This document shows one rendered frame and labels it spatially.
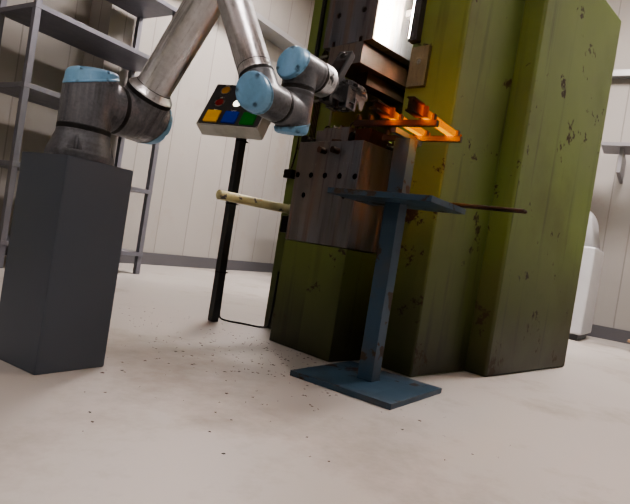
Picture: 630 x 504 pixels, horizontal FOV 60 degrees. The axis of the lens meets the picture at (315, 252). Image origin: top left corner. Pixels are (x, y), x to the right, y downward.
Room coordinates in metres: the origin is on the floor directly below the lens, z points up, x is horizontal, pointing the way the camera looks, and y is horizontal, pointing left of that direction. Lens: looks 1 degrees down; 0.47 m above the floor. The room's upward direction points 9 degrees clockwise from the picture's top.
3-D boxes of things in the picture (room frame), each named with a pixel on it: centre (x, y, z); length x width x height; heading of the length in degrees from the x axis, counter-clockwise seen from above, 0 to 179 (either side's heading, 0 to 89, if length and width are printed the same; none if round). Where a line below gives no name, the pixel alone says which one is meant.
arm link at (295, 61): (1.44, 0.11, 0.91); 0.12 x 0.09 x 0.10; 144
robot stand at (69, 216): (1.61, 0.73, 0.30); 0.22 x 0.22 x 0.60; 58
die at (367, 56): (2.58, -0.14, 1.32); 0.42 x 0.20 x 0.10; 135
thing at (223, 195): (2.61, 0.32, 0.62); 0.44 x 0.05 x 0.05; 135
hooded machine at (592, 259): (4.99, -2.23, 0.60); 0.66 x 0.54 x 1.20; 58
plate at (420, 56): (2.30, -0.31, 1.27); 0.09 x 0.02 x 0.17; 45
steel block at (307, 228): (2.55, -0.19, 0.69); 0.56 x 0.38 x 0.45; 135
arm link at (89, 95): (1.62, 0.72, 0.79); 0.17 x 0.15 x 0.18; 148
